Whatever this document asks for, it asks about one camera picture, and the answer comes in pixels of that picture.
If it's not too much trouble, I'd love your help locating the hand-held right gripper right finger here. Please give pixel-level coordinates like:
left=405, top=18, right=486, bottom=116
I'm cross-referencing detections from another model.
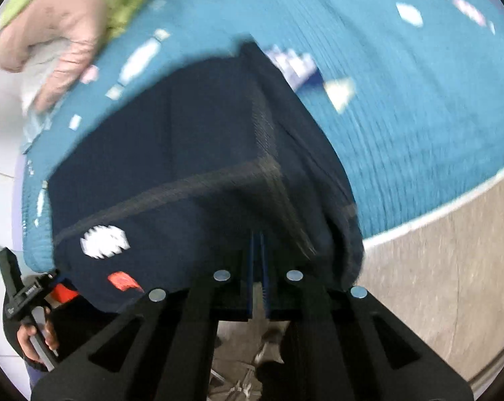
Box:
left=259, top=233, right=475, bottom=401

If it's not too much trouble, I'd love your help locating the person's left hand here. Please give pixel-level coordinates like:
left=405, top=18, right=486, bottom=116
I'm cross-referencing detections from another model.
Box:
left=16, top=307, right=59, bottom=364

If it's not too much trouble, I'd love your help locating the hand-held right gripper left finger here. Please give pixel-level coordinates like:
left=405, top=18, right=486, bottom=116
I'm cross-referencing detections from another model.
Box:
left=30, top=233, right=260, bottom=401

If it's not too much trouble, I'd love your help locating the metal frame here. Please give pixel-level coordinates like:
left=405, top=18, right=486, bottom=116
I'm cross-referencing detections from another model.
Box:
left=210, top=363, right=262, bottom=401

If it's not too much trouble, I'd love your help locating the dark navy garment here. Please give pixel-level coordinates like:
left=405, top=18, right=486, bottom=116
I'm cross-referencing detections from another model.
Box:
left=47, top=43, right=366, bottom=315

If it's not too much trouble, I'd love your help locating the person's shoe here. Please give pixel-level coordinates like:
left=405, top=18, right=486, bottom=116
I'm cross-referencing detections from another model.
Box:
left=254, top=328, right=287, bottom=365

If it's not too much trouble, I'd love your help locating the teal printed blanket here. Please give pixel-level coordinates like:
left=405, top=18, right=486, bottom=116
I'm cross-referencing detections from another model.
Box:
left=20, top=0, right=504, bottom=273

